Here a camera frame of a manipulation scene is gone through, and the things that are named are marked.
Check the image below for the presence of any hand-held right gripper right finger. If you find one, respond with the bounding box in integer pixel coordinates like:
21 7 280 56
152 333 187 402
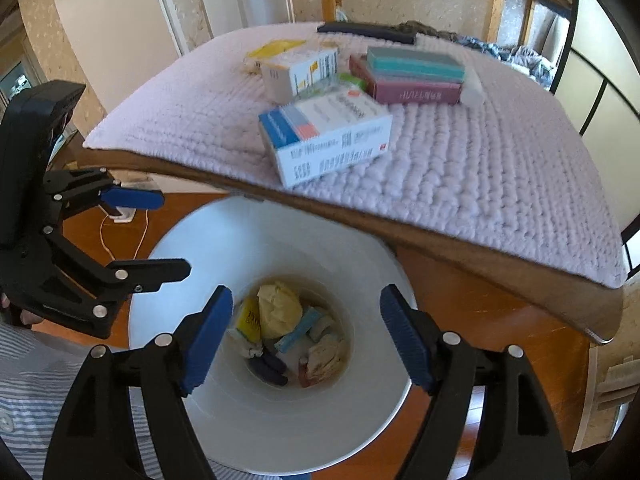
380 284 573 480

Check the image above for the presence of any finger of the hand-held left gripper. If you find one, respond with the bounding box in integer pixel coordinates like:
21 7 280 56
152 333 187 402
20 225 192 340
44 169 165 218

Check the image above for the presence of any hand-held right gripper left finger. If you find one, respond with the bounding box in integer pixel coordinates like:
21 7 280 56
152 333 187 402
42 285 234 480

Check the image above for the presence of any white round waste bin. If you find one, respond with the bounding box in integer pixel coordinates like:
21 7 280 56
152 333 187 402
127 195 421 476

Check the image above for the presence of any small white bottle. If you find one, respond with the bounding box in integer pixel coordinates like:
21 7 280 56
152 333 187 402
459 71 487 107

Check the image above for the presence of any white power adapter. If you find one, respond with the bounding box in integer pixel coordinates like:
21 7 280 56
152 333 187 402
100 200 136 224

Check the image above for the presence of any small yellow wrapper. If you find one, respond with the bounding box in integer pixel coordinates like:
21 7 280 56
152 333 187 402
235 297 263 343

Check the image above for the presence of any dark blue crumpled item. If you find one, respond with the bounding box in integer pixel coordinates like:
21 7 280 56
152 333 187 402
247 350 288 386

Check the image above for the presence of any crumpled yellow paper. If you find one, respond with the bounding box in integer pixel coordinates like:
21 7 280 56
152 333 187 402
256 281 304 341

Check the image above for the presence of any crumpled beige tissue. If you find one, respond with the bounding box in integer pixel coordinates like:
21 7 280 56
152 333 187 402
300 332 348 388

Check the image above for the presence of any light blue packet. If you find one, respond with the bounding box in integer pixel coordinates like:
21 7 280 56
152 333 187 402
275 308 323 353

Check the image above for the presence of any white door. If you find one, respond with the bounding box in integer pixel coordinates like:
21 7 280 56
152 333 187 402
54 0 186 128

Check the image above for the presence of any lavender knitted mat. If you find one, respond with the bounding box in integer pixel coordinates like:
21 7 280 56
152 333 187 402
82 22 628 288

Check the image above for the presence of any white and yellow box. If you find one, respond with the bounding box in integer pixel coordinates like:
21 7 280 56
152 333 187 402
260 45 340 103

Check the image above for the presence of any white and blue box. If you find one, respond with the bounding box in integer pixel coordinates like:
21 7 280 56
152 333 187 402
258 85 393 188

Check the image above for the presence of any yellow flat packet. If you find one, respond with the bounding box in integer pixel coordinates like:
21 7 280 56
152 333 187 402
243 40 306 76

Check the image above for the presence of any maroon box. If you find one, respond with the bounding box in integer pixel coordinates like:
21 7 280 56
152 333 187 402
348 54 463 106

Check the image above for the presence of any teal flat box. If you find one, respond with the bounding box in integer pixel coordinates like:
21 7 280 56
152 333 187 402
366 46 467 83

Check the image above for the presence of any grey crumpled cloth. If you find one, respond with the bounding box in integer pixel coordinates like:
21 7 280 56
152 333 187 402
400 20 556 91

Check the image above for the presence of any black framed sliding screen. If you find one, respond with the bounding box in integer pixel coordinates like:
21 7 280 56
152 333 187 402
550 0 640 141

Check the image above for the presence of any thin pale cable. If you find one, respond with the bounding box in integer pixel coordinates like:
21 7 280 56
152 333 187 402
100 209 150 262

